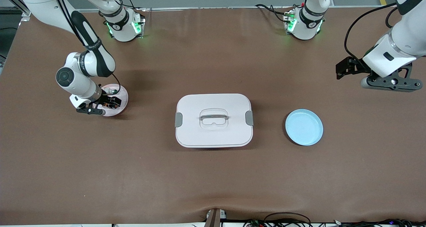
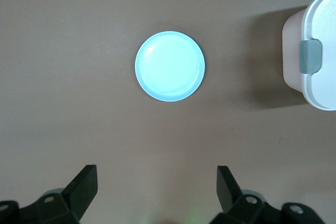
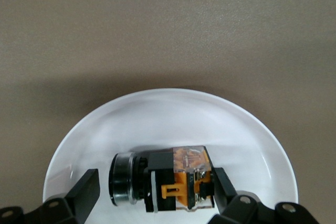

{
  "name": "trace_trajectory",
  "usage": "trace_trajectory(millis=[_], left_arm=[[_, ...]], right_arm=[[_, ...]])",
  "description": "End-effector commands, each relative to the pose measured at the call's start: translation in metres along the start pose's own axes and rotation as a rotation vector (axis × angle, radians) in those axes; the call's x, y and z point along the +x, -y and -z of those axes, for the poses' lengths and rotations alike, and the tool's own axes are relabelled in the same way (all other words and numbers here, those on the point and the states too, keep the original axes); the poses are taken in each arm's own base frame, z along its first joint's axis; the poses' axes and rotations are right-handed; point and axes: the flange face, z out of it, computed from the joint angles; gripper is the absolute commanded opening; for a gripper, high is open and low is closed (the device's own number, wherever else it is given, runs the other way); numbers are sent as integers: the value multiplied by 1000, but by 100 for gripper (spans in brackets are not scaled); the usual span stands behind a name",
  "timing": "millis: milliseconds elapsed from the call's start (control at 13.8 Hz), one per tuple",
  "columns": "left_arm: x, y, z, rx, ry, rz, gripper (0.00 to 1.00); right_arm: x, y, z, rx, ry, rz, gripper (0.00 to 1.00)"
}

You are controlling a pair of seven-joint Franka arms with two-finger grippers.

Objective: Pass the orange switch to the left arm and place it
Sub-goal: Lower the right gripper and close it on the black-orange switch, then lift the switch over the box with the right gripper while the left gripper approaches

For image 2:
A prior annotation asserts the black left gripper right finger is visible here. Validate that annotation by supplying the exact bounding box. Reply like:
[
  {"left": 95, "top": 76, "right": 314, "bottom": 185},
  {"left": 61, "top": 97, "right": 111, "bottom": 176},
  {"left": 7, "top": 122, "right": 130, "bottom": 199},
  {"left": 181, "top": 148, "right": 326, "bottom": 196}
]
[{"left": 209, "top": 165, "right": 325, "bottom": 224}]

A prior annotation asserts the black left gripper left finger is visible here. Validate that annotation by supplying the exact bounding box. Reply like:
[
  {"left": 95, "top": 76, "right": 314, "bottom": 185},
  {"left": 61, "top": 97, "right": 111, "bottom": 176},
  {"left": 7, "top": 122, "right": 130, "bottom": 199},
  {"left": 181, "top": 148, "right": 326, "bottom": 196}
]
[{"left": 0, "top": 164, "right": 99, "bottom": 224}]

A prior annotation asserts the white lidded storage box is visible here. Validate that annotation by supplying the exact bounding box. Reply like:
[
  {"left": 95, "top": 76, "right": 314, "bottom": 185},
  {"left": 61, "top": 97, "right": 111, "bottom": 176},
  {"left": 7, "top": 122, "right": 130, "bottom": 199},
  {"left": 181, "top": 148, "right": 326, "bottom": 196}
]
[{"left": 282, "top": 0, "right": 336, "bottom": 111}]

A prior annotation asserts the light blue round plate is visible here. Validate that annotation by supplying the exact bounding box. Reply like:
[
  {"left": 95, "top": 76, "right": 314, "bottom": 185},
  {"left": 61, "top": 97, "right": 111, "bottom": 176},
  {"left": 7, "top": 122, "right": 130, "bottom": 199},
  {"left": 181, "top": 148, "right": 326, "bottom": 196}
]
[{"left": 134, "top": 30, "right": 206, "bottom": 102}]

